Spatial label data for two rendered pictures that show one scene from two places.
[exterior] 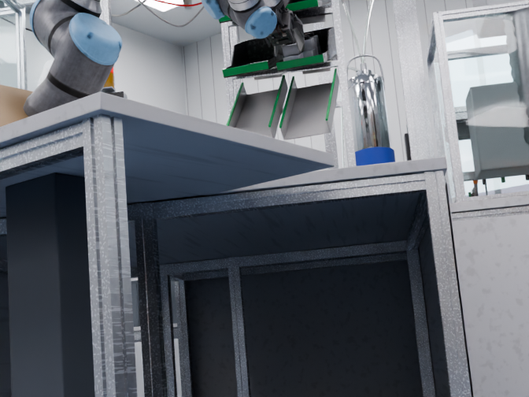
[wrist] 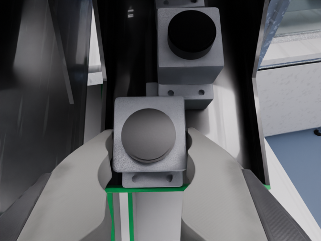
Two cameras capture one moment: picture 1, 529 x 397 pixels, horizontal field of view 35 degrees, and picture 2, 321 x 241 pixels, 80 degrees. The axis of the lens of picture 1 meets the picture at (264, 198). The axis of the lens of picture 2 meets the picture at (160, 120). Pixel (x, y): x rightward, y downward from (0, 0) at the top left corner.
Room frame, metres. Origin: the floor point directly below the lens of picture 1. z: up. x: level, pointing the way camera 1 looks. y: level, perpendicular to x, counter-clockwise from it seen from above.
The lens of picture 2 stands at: (2.13, -0.10, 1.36)
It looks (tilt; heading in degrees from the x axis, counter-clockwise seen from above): 53 degrees down; 343
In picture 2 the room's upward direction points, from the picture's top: 1 degrees counter-clockwise
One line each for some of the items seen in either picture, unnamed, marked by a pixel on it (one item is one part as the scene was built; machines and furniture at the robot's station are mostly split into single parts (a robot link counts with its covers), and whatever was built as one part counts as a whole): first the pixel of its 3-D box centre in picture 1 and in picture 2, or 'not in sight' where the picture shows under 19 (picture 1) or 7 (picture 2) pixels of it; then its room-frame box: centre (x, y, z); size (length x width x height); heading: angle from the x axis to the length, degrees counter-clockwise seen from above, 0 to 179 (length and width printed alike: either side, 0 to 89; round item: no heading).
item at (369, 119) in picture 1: (367, 102); not in sight; (3.03, -0.41, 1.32); 0.14 x 0.14 x 0.38
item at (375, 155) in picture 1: (376, 187); not in sight; (3.03, -0.41, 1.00); 0.16 x 0.16 x 0.27
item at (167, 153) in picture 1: (76, 179); not in sight; (1.80, 0.41, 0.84); 0.90 x 0.70 x 0.03; 55
